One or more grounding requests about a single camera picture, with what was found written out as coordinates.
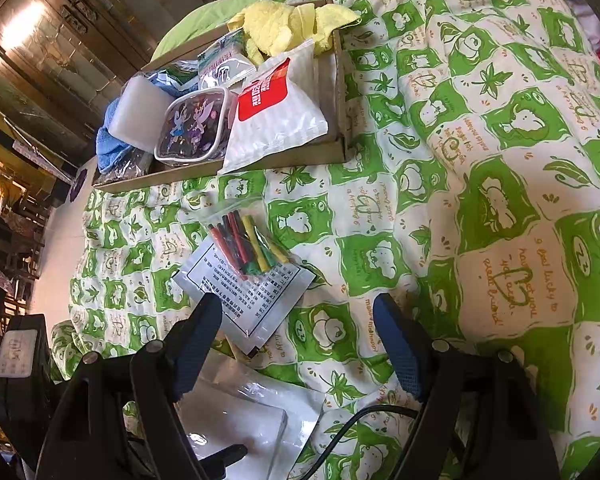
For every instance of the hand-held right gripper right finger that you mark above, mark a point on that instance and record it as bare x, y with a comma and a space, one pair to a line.
400, 350

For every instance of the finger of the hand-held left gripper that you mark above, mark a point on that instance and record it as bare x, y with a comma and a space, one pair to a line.
225, 455

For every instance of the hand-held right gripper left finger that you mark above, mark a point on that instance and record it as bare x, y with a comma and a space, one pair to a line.
195, 347

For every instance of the bag of red and black sticks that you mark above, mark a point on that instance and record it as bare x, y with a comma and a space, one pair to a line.
245, 245

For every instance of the clear bag of brown fibre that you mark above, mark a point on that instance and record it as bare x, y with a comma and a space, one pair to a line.
127, 165

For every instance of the shallow cardboard box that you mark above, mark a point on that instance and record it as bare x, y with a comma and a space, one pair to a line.
330, 152

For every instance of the blue towel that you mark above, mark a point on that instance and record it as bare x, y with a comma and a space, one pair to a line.
110, 147

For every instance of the clear cartoon print pouch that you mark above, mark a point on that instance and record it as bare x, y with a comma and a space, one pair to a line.
190, 125

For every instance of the white packet with red label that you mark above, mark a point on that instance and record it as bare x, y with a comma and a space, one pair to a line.
280, 120

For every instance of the white plastic packet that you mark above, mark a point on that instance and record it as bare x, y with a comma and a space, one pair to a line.
140, 110

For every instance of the green and white medicine packet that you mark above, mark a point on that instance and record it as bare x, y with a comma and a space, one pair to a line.
220, 55

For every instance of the yellow towel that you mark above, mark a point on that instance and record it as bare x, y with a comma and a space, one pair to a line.
270, 30

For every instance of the white packet with framed text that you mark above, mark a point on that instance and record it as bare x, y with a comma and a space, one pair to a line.
260, 305

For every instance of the cluttered wooden shelf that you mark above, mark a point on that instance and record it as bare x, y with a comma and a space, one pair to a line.
10, 240

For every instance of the purple floor mop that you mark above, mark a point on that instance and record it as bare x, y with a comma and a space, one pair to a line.
78, 185

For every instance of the green and white printed quilt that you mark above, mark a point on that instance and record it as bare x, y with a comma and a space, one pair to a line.
480, 160

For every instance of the light green bed sheet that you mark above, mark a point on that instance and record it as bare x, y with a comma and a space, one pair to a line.
190, 30

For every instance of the wooden glass-panel doors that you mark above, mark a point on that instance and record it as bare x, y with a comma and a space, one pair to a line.
55, 35

